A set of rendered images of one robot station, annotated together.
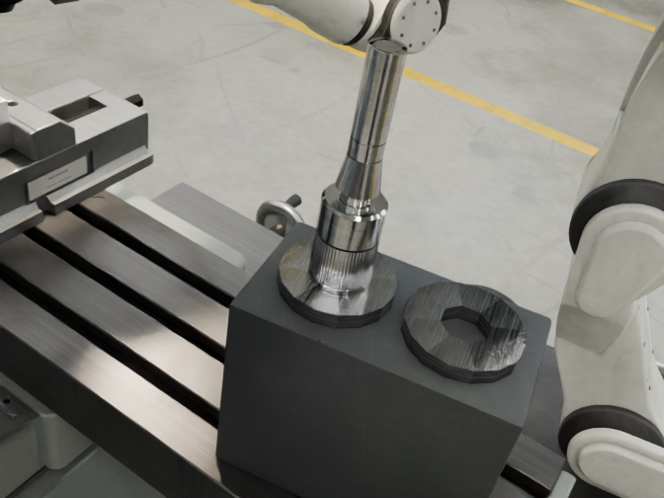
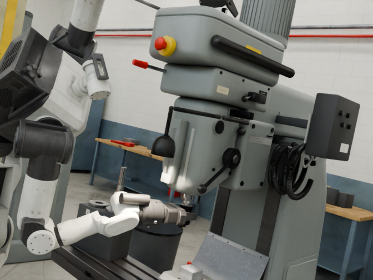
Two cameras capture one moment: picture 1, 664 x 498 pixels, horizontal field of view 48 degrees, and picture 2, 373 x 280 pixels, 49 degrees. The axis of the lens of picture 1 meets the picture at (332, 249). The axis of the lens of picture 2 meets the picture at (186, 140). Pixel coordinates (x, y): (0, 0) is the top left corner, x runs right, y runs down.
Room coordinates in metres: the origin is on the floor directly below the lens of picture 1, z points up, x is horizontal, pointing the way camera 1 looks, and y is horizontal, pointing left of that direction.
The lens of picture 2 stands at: (1.99, 0.68, 1.56)
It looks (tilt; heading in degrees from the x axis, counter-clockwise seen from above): 3 degrees down; 196
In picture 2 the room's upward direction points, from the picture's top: 11 degrees clockwise
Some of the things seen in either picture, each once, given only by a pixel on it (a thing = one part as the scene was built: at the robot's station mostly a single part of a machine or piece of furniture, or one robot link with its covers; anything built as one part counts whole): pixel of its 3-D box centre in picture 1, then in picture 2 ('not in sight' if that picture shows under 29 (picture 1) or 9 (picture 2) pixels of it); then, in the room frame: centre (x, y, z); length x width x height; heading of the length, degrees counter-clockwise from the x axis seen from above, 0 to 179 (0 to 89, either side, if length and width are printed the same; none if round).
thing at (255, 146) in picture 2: not in sight; (231, 150); (0.45, 0.43, 1.47); 0.24 x 0.19 x 0.26; 64
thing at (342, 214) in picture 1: (354, 204); not in sight; (0.42, -0.01, 1.19); 0.05 x 0.05 x 0.01
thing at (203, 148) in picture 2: not in sight; (198, 146); (0.62, 0.34, 1.47); 0.21 x 0.19 x 0.32; 64
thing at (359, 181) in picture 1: (371, 127); (121, 180); (0.42, -0.01, 1.25); 0.03 x 0.03 x 0.11
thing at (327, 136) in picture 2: not in sight; (334, 128); (0.51, 0.77, 1.62); 0.20 x 0.09 x 0.21; 154
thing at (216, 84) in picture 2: not in sight; (217, 89); (0.59, 0.36, 1.68); 0.34 x 0.24 x 0.10; 154
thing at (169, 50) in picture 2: not in sight; (166, 46); (0.83, 0.24, 1.76); 0.06 x 0.02 x 0.06; 64
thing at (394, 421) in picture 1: (374, 386); (103, 228); (0.41, -0.06, 1.03); 0.22 x 0.12 x 0.20; 74
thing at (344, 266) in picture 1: (346, 242); not in sight; (0.42, -0.01, 1.16); 0.05 x 0.05 x 0.06
